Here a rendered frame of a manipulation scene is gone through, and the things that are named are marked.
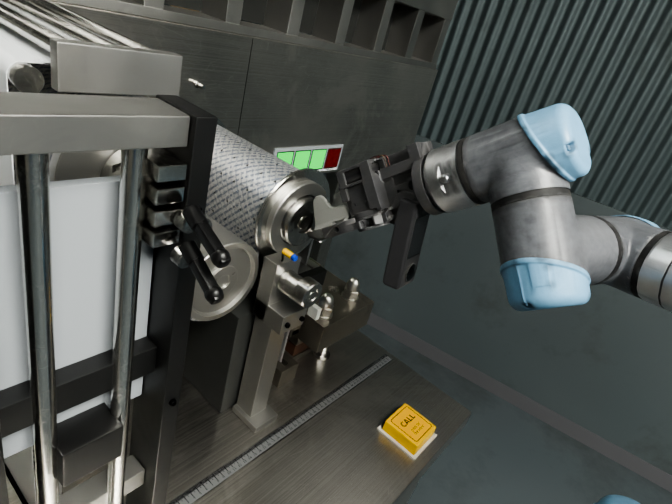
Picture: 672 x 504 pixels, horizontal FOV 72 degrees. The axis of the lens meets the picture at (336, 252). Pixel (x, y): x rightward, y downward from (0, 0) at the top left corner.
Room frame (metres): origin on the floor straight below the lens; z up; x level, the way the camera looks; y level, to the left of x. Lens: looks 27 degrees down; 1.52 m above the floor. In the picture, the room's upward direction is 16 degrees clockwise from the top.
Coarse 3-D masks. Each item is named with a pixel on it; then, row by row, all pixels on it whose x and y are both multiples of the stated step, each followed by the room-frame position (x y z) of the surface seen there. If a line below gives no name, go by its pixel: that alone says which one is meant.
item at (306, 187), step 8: (296, 184) 0.60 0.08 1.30; (304, 184) 0.60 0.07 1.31; (312, 184) 0.62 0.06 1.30; (288, 192) 0.58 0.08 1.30; (296, 192) 0.59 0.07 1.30; (304, 192) 0.61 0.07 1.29; (312, 192) 0.62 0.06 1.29; (320, 192) 0.64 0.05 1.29; (280, 200) 0.57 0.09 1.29; (288, 200) 0.58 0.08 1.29; (272, 208) 0.57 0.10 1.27; (280, 208) 0.57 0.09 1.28; (272, 216) 0.57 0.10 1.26; (280, 216) 0.57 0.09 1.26; (272, 224) 0.56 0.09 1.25; (280, 224) 0.58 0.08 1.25; (272, 232) 0.57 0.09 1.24; (272, 240) 0.57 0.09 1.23; (280, 240) 0.58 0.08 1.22; (272, 248) 0.58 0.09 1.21; (280, 248) 0.59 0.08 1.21; (288, 248) 0.60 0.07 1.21; (296, 248) 0.62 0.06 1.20
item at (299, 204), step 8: (296, 200) 0.60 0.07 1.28; (304, 200) 0.60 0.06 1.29; (312, 200) 0.61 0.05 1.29; (288, 208) 0.59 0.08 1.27; (296, 208) 0.58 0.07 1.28; (304, 208) 0.60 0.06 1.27; (312, 208) 0.61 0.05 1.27; (288, 216) 0.58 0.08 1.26; (296, 216) 0.59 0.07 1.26; (304, 216) 0.60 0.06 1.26; (312, 216) 0.62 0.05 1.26; (288, 224) 0.58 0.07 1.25; (296, 224) 0.59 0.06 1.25; (304, 224) 0.60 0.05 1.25; (312, 224) 0.62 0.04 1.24; (280, 232) 0.58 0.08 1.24; (288, 232) 0.58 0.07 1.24; (296, 232) 0.59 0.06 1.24; (304, 232) 0.61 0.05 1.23; (288, 240) 0.58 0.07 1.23; (296, 240) 0.60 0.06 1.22; (304, 240) 0.61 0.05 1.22
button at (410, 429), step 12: (408, 408) 0.66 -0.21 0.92; (396, 420) 0.62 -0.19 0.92; (408, 420) 0.63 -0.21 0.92; (420, 420) 0.64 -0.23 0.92; (396, 432) 0.60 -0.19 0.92; (408, 432) 0.60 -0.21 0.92; (420, 432) 0.61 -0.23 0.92; (432, 432) 0.62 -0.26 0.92; (408, 444) 0.58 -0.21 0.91; (420, 444) 0.58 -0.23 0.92
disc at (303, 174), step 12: (288, 180) 0.59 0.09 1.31; (300, 180) 0.61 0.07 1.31; (312, 180) 0.63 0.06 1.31; (324, 180) 0.65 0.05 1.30; (276, 192) 0.57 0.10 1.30; (264, 204) 0.56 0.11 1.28; (264, 216) 0.56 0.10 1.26; (264, 228) 0.57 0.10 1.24; (264, 240) 0.57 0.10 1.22; (264, 252) 0.57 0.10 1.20; (276, 252) 0.60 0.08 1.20
